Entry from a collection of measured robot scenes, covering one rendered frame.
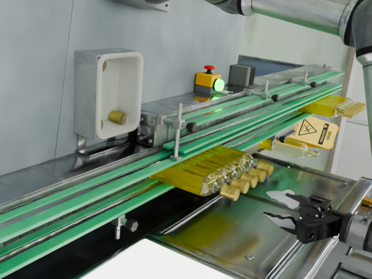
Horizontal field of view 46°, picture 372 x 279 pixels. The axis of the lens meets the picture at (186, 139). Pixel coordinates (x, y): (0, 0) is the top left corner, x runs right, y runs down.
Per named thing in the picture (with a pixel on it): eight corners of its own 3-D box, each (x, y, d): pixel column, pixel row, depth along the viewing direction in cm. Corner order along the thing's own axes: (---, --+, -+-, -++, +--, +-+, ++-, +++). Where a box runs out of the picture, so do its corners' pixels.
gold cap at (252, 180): (238, 185, 129) (252, 189, 127) (239, 174, 128) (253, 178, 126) (243, 181, 132) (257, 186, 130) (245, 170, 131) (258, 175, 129)
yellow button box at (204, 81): (193, 91, 167) (210, 94, 163) (195, 71, 164) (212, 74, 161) (202, 88, 172) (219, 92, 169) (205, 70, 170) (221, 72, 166)
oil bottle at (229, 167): (170, 167, 141) (228, 187, 130) (171, 150, 139) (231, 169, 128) (180, 163, 145) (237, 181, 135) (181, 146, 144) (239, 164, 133)
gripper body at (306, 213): (304, 218, 117) (351, 234, 111) (293, 231, 110) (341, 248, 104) (309, 192, 115) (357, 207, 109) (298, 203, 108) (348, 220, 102)
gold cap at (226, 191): (218, 197, 120) (233, 202, 118) (220, 186, 119) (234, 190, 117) (225, 194, 123) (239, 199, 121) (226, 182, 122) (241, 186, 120)
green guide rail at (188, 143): (162, 147, 133) (184, 154, 129) (162, 144, 133) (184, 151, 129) (329, 83, 275) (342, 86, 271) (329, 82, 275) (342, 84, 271)
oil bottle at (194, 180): (147, 177, 132) (208, 200, 121) (148, 160, 130) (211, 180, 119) (158, 172, 136) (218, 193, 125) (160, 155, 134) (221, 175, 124)
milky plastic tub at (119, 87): (74, 134, 119) (97, 141, 115) (75, 50, 113) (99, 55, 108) (117, 122, 134) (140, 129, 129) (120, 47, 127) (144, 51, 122)
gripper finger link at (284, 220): (270, 216, 121) (304, 221, 115) (262, 225, 116) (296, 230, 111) (270, 206, 120) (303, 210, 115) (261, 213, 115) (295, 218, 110)
